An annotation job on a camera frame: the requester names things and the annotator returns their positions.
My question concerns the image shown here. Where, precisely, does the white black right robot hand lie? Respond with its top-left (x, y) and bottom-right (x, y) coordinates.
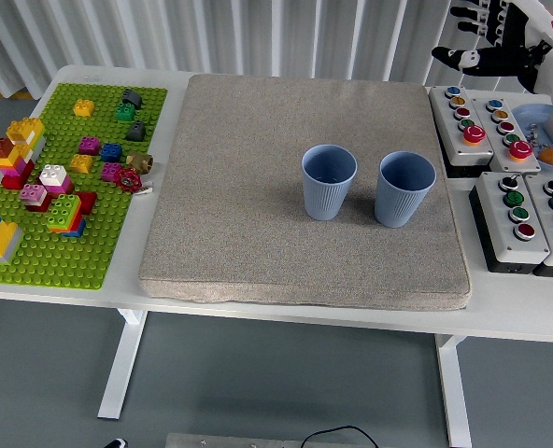
top-left (431, 0), bottom-right (553, 111)

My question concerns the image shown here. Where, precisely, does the blue ribbed cup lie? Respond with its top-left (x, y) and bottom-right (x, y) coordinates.
top-left (302, 144), bottom-right (359, 221)
top-left (374, 151), bottom-right (437, 229)

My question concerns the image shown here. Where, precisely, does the light blue plate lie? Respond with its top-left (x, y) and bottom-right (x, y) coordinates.
top-left (511, 103), bottom-right (553, 172)

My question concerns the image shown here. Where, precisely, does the white table leg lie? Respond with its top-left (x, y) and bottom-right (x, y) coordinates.
top-left (434, 333), bottom-right (473, 448)
top-left (97, 307), bottom-right (149, 420)

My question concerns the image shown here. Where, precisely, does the grey emergency-stop button box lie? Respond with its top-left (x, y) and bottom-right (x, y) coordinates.
top-left (471, 97), bottom-right (543, 175)
top-left (429, 86), bottom-right (495, 168)

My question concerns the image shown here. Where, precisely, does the green studded baseplate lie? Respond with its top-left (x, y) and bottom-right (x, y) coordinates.
top-left (0, 82), bottom-right (169, 291)

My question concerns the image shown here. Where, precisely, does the blue yellow grey brick stack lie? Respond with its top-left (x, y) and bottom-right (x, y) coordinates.
top-left (0, 210), bottom-right (24, 266)

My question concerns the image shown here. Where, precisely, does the green orange blue brick stack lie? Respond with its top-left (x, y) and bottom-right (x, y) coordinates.
top-left (46, 193), bottom-right (88, 239)

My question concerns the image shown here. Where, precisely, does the red toy brick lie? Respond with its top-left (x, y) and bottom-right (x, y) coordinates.
top-left (74, 190), bottom-right (99, 217)

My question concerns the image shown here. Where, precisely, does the pink dark red brick stack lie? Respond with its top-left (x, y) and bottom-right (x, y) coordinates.
top-left (19, 183), bottom-right (53, 214)

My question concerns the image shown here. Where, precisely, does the magenta toy brick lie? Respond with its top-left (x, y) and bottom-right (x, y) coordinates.
top-left (100, 161), bottom-right (123, 183)
top-left (78, 135), bottom-right (103, 156)

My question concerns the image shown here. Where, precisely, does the grey-brown fabric mat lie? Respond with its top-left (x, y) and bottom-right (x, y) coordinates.
top-left (138, 73), bottom-right (474, 313)

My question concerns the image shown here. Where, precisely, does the white pink brick stack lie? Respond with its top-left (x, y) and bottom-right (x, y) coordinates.
top-left (38, 163), bottom-right (76, 196)

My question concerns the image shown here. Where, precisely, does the brass valve red handwheel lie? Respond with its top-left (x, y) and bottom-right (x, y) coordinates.
top-left (113, 150), bottom-right (155, 193)

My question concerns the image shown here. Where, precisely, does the yellow brown red brick tower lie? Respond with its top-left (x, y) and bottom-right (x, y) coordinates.
top-left (0, 117), bottom-right (48, 190)

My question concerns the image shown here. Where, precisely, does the dark grey curved brick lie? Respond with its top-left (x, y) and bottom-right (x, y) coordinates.
top-left (121, 88), bottom-right (145, 109)
top-left (125, 119), bottom-right (148, 143)

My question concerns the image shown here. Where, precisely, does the white pleated curtain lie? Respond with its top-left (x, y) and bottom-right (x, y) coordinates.
top-left (0, 0), bottom-right (553, 99)

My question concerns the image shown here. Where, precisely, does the black cable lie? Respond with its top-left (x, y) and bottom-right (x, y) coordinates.
top-left (302, 425), bottom-right (379, 448)

